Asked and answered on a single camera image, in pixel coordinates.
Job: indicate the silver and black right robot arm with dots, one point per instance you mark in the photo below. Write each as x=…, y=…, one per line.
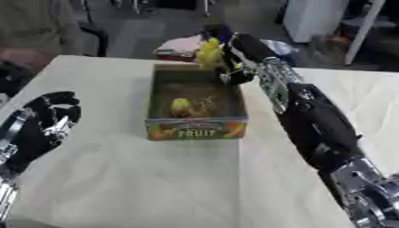
x=317, y=130

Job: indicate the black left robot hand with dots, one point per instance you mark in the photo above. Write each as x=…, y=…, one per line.
x=32, y=130

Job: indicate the white post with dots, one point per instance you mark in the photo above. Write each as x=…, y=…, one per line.
x=363, y=31

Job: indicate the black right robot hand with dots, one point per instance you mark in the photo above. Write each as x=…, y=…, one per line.
x=248, y=53

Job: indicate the black chair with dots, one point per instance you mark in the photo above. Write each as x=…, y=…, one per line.
x=96, y=37

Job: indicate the white cabinet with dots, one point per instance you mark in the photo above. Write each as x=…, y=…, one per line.
x=313, y=19

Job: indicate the person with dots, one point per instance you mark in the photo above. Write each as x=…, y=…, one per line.
x=31, y=32

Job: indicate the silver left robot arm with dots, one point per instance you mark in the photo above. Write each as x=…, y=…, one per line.
x=6, y=166

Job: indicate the cardboard box with printed front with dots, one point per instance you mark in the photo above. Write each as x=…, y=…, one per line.
x=196, y=104

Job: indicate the yellow toy fruit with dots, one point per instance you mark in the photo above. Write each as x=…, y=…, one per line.
x=181, y=106

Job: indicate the yellow soft toy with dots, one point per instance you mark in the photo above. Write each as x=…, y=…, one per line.
x=209, y=54

